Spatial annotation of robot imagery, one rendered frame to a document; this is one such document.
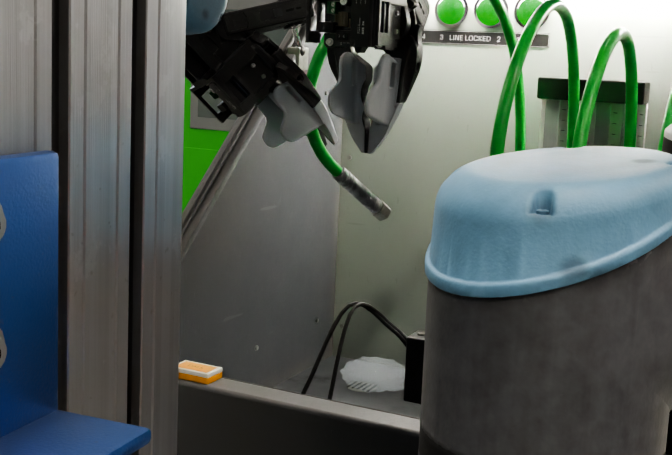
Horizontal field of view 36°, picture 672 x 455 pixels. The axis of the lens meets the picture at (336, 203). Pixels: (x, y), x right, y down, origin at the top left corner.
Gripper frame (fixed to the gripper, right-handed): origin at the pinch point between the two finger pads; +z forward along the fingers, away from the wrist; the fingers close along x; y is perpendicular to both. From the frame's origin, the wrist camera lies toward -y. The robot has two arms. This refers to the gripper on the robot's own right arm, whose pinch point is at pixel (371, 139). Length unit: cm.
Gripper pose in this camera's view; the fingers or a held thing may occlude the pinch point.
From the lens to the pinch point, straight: 96.8
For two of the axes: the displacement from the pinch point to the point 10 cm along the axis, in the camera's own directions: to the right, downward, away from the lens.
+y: -4.5, 1.1, -8.9
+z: -0.4, 9.9, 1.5
